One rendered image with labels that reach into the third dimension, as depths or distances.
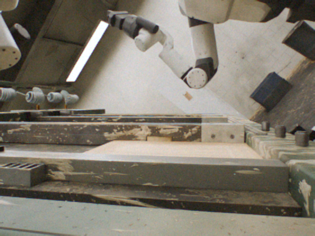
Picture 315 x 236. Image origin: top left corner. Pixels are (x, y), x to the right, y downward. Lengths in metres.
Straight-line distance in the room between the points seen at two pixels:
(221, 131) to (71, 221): 0.61
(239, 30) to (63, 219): 5.87
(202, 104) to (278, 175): 4.15
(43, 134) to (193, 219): 0.78
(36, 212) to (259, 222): 0.16
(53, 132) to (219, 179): 0.64
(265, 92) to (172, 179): 4.56
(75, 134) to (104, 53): 5.86
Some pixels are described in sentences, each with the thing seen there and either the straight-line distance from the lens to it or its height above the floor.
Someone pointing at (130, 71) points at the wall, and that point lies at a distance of 6.33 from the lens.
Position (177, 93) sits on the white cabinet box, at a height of 1.55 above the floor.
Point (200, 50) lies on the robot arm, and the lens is 0.92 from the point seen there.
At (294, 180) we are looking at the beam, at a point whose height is 0.90.
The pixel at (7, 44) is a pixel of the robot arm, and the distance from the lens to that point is 0.48.
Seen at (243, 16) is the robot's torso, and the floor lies 1.13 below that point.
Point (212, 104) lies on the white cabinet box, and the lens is 4.51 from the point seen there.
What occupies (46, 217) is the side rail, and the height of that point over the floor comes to 1.10.
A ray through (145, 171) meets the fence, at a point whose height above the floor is 1.06.
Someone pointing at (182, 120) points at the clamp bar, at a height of 1.09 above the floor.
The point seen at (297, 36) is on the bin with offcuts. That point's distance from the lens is 4.95.
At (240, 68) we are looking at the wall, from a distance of 5.90.
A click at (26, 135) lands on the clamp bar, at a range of 0.96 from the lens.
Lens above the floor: 1.06
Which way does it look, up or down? 6 degrees up
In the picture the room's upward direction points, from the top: 51 degrees counter-clockwise
